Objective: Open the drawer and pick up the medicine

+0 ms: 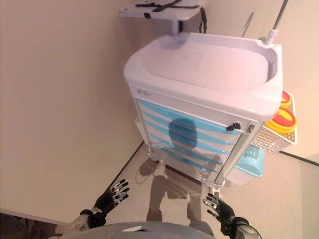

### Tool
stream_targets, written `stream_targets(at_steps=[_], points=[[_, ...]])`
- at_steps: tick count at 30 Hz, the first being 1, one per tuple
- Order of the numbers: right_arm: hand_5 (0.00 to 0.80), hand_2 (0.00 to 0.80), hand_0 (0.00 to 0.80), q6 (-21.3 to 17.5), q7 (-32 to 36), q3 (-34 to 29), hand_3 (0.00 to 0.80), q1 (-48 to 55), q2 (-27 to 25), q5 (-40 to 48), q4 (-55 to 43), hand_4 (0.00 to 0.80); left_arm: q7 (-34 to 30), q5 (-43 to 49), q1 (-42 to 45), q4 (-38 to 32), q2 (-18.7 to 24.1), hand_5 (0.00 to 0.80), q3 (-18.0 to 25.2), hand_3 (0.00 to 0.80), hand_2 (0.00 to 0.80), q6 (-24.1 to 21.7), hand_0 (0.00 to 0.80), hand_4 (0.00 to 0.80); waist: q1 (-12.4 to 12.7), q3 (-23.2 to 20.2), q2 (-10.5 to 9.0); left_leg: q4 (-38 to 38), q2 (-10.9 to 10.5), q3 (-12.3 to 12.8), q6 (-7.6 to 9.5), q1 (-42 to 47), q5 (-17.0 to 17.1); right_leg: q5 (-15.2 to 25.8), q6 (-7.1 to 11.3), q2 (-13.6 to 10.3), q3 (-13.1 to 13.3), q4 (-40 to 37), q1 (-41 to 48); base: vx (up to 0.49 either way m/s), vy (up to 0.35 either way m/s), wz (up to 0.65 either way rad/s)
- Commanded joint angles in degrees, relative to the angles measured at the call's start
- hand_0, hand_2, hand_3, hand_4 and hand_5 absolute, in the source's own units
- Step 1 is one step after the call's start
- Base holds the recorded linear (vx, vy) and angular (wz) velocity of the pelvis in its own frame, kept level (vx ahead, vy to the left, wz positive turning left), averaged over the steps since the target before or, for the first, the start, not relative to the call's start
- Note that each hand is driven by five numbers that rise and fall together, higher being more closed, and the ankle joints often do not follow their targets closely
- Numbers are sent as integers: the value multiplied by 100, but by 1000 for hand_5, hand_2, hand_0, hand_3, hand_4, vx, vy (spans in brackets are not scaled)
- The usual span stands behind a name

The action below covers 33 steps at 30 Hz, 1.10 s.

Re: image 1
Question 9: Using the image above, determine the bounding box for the blue white cart drawer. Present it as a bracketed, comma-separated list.
[138, 109, 235, 146]
[151, 143, 219, 174]
[141, 119, 231, 154]
[146, 131, 224, 165]
[134, 96, 241, 136]

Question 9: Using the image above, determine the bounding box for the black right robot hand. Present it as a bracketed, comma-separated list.
[203, 193, 236, 226]

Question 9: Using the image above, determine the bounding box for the white side holder box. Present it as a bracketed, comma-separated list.
[134, 116, 146, 140]

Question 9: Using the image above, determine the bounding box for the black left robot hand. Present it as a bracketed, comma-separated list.
[94, 179, 130, 217]

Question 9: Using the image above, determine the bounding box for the yellow sharps container red lid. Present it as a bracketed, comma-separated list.
[264, 108, 299, 136]
[280, 90, 293, 110]

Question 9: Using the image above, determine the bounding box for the black hanging strap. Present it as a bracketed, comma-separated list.
[198, 6, 209, 35]

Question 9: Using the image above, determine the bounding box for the grey robot torso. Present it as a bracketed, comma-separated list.
[59, 221, 215, 239]

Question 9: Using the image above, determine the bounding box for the black shelf strap with buckle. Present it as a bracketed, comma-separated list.
[135, 0, 200, 18]

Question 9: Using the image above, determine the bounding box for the white lattice basket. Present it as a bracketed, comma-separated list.
[250, 90, 299, 153]

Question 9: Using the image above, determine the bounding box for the black cart key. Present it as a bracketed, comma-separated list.
[226, 121, 242, 133]

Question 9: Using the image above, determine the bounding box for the light blue waste bin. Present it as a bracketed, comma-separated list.
[228, 145, 267, 186]

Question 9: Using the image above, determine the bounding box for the white medical cart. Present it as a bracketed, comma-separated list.
[124, 31, 284, 189]

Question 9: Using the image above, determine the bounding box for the grey cart shelf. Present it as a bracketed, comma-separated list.
[119, 0, 203, 34]

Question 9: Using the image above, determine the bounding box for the metal infusion pole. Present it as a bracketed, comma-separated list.
[265, 0, 288, 47]

